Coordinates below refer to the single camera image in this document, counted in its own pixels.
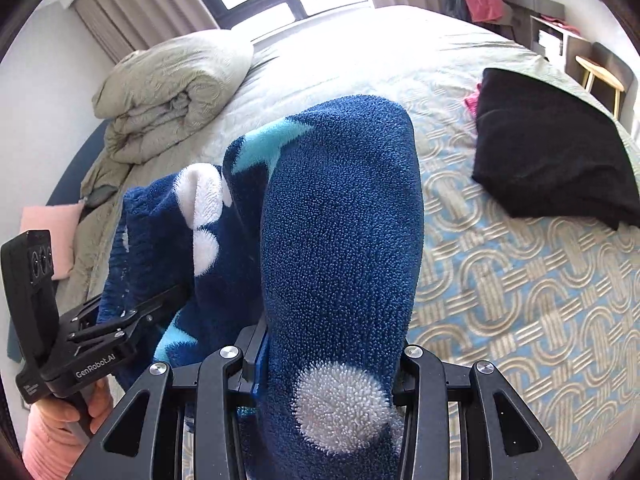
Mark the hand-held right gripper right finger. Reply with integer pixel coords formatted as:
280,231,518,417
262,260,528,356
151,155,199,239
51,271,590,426
390,342,591,480

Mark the dark blue headboard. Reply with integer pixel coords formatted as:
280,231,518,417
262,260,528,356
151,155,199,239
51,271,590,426
45,119,110,207

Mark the folded beige duvet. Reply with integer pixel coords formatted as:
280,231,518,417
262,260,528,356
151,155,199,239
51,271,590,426
92,29,255,165

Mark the small pink cloth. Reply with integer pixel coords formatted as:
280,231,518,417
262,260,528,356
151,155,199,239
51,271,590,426
464,82,483,118

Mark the navy fleece star blanket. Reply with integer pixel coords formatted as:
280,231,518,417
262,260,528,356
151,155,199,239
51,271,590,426
95,97,426,480

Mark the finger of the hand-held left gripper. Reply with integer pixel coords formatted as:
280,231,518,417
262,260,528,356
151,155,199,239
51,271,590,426
66,311,157,347
59,284,188,327

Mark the pink pillow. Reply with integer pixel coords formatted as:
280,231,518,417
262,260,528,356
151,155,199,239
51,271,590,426
19,201,86,281

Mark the wooden stool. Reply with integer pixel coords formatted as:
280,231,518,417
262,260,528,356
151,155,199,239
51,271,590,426
574,41,637,122

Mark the black folded garment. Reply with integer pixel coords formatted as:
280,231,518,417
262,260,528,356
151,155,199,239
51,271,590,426
471,67,638,231

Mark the grey pillow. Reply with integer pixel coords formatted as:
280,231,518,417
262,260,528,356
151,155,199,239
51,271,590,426
82,185,118,208

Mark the bed with patterned green sheet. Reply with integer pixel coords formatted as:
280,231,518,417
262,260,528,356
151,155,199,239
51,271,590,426
55,5,640,480

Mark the white shelf unit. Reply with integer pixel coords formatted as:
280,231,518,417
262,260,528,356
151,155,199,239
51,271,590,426
529,14,582,70

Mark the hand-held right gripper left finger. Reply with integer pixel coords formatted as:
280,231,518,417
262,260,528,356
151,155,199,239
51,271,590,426
70,320,271,480

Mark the person's left hand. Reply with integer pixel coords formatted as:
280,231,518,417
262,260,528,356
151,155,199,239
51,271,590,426
27,377,114,443

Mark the wooden desk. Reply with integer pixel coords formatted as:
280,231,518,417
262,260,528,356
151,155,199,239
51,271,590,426
482,0,566,56

